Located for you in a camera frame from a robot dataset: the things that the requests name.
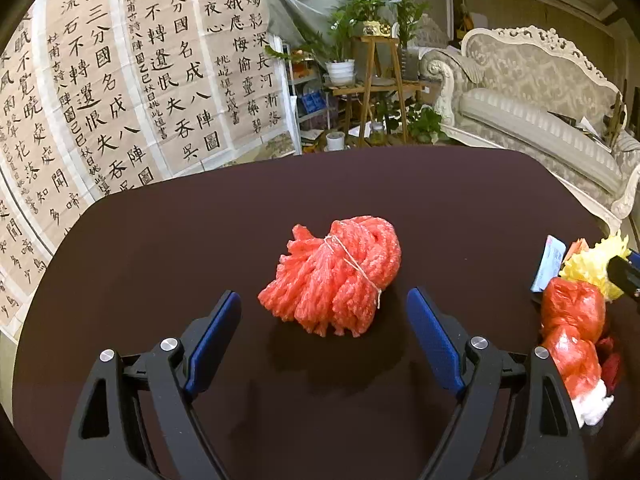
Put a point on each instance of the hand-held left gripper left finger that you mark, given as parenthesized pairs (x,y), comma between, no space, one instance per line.
(210,345)

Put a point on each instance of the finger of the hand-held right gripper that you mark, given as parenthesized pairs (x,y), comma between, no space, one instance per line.
(622,276)

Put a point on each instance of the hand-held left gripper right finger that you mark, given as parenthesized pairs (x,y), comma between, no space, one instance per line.
(435,345)

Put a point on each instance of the yellow foam net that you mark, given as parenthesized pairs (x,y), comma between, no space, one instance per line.
(585,266)

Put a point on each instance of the orange red plastic bag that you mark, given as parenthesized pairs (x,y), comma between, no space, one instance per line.
(570,310)

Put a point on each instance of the red foam net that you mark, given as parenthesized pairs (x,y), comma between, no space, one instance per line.
(340,280)

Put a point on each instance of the white tissue paper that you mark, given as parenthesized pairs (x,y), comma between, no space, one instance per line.
(595,407)

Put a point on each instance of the brown paper scrap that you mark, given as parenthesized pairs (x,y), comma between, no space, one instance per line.
(576,250)

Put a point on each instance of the blue white packet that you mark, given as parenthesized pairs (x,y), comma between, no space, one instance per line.
(547,262)

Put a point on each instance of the dark red wrapper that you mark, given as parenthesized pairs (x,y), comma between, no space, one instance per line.
(611,360)

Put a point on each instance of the white papers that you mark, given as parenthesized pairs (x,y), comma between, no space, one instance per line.
(595,132)

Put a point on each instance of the dark long leaning object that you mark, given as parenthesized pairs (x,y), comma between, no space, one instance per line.
(617,120)

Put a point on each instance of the black flat item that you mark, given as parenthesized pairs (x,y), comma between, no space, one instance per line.
(561,116)

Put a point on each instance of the ornate white carved sofa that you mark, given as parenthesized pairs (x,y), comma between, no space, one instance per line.
(525,130)

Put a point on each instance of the glass jar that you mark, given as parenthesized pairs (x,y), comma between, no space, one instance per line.
(377,133)

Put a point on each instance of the small leafy green plant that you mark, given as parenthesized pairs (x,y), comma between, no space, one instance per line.
(422,125)

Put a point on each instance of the small white pot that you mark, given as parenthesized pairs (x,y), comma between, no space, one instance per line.
(335,141)

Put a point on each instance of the metal shelf rack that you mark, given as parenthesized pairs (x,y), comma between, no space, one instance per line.
(295,110)

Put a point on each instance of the blue plastic crate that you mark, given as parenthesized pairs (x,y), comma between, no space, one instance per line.
(310,107)

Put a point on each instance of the wooden plant stand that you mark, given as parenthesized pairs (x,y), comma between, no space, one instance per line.
(372,90)

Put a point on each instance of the striped sofa throw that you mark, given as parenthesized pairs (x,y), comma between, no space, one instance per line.
(462,65)

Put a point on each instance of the plant in white pot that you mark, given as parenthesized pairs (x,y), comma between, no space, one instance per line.
(340,72)

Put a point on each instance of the small gold ornament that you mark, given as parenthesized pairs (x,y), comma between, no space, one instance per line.
(375,29)

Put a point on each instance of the tall plant in grey pot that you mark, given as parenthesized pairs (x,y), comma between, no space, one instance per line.
(407,20)

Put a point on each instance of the green fern plant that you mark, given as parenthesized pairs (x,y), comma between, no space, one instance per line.
(357,10)

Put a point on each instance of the grey curtain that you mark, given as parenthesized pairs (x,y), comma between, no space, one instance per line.
(310,0)

